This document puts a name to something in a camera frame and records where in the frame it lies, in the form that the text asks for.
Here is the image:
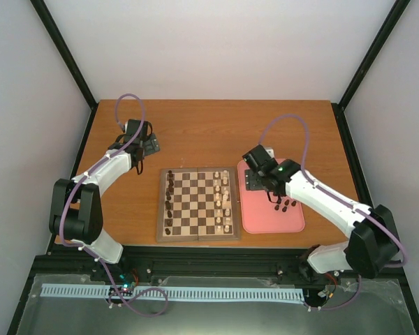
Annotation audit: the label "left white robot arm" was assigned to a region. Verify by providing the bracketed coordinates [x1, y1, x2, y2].
[49, 119, 159, 281]

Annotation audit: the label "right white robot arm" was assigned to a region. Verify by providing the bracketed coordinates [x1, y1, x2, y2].
[242, 144, 403, 279]

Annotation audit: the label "wooden chess board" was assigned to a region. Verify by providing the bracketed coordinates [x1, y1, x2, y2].
[156, 167, 240, 243]

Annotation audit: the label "pink plastic tray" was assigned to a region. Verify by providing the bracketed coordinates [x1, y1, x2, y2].
[237, 161, 305, 234]

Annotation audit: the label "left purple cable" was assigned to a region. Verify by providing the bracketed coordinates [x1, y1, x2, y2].
[57, 92, 171, 318]

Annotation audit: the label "black aluminium frame rail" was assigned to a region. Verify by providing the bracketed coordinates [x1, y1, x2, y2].
[30, 245, 319, 283]

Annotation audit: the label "light blue cable duct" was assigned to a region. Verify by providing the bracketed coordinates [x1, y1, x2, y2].
[40, 283, 304, 304]

